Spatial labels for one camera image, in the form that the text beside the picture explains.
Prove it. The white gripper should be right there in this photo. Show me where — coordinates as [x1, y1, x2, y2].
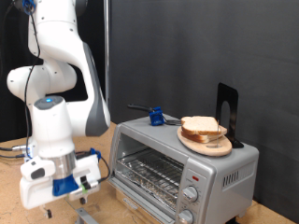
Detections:
[19, 153, 103, 219]

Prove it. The spatula with blue grip block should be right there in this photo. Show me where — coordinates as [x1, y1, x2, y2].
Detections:
[127, 103, 183, 127]

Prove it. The aluminium foil oven liner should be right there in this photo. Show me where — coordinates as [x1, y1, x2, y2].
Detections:
[120, 169, 178, 210]

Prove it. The silver oven knob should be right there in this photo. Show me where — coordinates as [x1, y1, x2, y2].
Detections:
[181, 185, 200, 203]
[177, 209, 195, 224]

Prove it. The silver toaster oven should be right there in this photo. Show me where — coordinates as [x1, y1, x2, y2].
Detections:
[107, 114, 260, 224]

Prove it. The round wooden board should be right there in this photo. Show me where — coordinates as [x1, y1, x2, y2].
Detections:
[177, 125, 234, 158]

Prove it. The vertical metal pole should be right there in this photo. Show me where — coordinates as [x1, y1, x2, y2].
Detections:
[104, 0, 111, 104]

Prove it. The thin metal pin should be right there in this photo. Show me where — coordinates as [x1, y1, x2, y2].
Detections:
[216, 119, 221, 147]

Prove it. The thin white bread slice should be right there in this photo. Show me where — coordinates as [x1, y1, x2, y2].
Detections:
[180, 125, 229, 145]

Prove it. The black metal bookend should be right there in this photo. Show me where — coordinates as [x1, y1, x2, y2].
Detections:
[215, 82, 245, 149]

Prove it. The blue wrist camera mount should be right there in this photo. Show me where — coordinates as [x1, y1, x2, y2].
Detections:
[51, 173, 101, 202]

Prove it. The blue gripper cable clip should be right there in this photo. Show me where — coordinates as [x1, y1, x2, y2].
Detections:
[90, 147, 103, 161]

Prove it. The grey base cable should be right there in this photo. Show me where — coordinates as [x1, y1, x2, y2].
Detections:
[0, 153, 26, 160]
[0, 144, 31, 153]

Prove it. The oven wire rack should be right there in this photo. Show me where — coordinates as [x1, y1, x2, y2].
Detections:
[116, 147, 185, 210]

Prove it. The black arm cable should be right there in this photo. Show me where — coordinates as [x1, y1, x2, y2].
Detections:
[22, 0, 112, 185]

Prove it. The blue arm cable clip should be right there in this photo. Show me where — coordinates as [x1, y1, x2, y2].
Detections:
[21, 0, 37, 16]

